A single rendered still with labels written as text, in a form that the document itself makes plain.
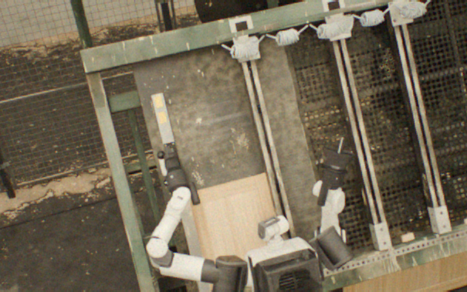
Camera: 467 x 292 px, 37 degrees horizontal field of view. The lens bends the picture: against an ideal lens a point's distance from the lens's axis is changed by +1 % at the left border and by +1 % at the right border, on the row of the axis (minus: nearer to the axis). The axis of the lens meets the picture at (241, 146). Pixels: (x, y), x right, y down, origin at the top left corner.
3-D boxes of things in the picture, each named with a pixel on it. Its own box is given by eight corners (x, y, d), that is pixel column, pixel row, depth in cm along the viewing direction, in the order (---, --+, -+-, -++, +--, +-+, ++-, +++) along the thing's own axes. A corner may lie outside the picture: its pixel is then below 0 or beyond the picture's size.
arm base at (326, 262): (353, 257, 284) (357, 256, 273) (327, 275, 283) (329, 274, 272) (331, 226, 287) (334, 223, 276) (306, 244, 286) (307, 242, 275)
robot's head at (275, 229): (291, 237, 276) (287, 216, 274) (272, 247, 270) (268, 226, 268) (279, 235, 281) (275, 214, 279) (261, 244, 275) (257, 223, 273)
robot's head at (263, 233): (282, 236, 275) (282, 220, 271) (265, 245, 270) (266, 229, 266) (271, 229, 279) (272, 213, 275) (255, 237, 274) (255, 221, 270)
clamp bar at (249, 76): (284, 274, 326) (298, 286, 303) (225, 23, 317) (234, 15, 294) (304, 268, 328) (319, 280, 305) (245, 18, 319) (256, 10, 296)
